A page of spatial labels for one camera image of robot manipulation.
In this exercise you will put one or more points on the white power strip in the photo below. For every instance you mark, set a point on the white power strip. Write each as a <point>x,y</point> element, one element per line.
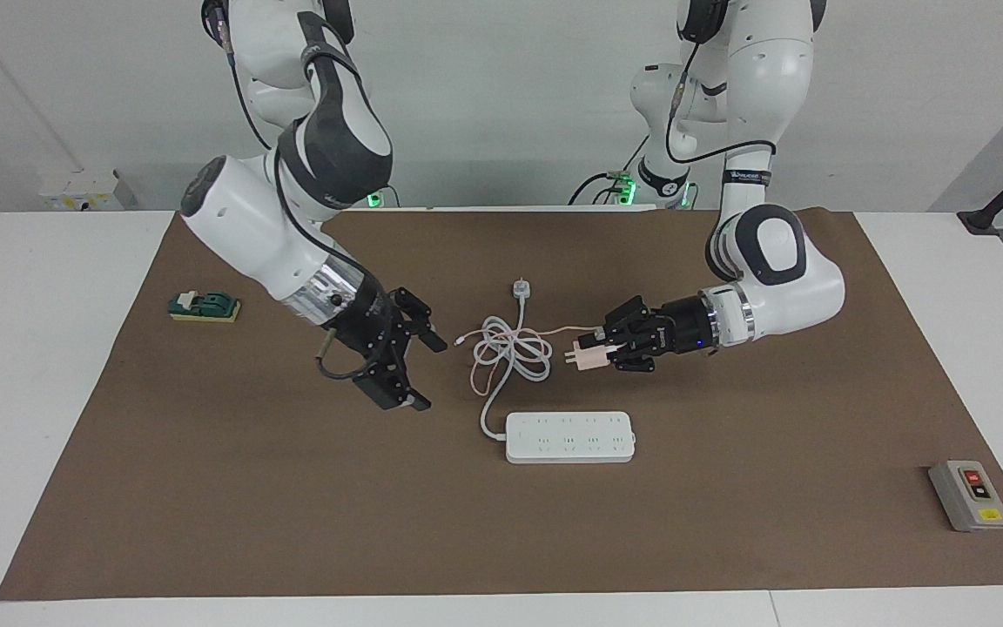
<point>571,440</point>

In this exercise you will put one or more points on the white wall socket box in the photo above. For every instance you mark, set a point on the white wall socket box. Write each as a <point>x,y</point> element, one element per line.
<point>84,192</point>

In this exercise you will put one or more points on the brown table mat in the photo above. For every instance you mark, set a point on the brown table mat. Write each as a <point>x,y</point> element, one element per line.
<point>728,522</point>

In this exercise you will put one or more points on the pink charger adapter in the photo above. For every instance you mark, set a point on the pink charger adapter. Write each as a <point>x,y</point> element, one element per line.
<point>593,357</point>

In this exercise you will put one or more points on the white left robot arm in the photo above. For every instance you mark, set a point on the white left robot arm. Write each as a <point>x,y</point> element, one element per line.
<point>780,252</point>

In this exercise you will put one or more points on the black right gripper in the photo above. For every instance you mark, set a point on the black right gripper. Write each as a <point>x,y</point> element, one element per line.
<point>371,326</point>

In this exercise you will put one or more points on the green knife switch yellow base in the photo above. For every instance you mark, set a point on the green knife switch yellow base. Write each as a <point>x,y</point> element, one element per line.
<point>205,306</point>

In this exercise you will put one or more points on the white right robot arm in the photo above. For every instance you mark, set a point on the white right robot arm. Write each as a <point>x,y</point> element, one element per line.
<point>240,218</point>

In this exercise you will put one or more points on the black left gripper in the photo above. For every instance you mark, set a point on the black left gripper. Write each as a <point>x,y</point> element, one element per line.
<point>676,331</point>

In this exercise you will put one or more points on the grey on-off switch box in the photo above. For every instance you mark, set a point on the grey on-off switch box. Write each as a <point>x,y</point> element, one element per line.
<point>967,496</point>

